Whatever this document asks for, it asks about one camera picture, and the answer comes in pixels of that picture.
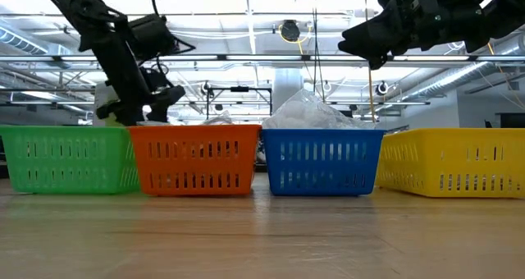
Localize black metal stand frame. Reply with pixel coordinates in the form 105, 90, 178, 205
206, 86, 273, 126

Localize blue plastic basket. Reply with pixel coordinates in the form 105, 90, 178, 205
262, 127, 387, 197

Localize white building pillar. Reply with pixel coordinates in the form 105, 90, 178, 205
272, 68, 304, 112

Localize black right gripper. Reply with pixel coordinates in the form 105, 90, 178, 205
337, 0, 493, 71

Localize clear plastic packet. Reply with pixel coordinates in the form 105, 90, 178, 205
203, 110, 235, 126

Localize bagged white cotton balls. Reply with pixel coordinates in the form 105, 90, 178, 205
262, 89, 342, 130
319, 106, 377, 130

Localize orange plastic basket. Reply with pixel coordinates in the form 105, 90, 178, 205
127, 124, 263, 197

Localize long horizontal light bar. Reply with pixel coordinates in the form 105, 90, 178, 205
0, 54, 525, 63

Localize white green wipes canister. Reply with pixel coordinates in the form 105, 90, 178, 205
93, 84, 124, 127

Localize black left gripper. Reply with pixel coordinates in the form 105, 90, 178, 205
79, 18, 187, 127

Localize green plastic basket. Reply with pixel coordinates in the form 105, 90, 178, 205
0, 126, 141, 195

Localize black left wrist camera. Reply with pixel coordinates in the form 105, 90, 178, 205
126, 14, 196, 62

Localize yellow plastic basket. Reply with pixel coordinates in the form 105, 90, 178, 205
375, 127, 525, 199

